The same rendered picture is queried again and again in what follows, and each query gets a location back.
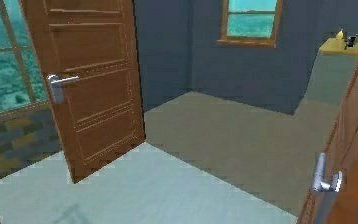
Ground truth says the brown panelled room door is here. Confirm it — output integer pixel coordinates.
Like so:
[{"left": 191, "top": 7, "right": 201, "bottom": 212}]
[{"left": 19, "top": 0, "right": 146, "bottom": 184}]

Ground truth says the small wood-framed window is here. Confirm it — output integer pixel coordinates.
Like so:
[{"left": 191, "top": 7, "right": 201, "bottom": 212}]
[{"left": 216, "top": 0, "right": 284, "bottom": 49}]

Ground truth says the large wood-framed window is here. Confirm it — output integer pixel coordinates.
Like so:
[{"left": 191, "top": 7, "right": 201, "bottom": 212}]
[{"left": 0, "top": 0, "right": 51, "bottom": 124}]

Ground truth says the small black object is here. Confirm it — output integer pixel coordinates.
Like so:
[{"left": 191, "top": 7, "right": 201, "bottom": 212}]
[{"left": 344, "top": 35, "right": 358, "bottom": 50}]

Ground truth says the silver lever door handle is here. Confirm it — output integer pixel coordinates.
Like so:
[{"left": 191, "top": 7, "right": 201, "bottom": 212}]
[
  {"left": 310, "top": 152, "right": 344, "bottom": 194},
  {"left": 46, "top": 73, "right": 80, "bottom": 105}
]

